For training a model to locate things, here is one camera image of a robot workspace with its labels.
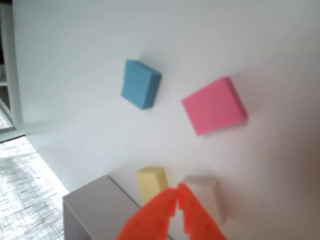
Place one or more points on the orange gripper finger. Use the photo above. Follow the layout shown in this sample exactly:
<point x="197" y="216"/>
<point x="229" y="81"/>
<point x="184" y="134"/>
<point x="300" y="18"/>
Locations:
<point x="150" y="220"/>
<point x="197" y="220"/>

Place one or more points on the pink foam cuboid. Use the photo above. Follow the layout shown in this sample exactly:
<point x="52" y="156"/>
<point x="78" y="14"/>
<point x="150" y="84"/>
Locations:
<point x="212" y="107"/>

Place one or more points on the white shelf frame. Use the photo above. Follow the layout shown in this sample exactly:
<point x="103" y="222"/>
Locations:
<point x="12" y="75"/>

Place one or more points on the cream white foam cuboid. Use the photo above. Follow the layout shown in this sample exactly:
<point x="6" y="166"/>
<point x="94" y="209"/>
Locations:
<point x="210" y="197"/>

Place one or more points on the white cardboard bin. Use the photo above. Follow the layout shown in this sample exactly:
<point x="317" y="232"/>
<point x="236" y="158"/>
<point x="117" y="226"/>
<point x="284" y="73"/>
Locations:
<point x="100" y="205"/>

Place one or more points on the blue foam cuboid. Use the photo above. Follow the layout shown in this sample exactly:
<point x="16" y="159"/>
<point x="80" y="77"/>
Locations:
<point x="137" y="82"/>

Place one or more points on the yellow foam cuboid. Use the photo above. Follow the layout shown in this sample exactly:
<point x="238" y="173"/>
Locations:
<point x="150" y="182"/>

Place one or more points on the grey woven rug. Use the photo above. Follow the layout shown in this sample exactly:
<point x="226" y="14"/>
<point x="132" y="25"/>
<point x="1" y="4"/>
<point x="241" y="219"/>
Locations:
<point x="20" y="187"/>

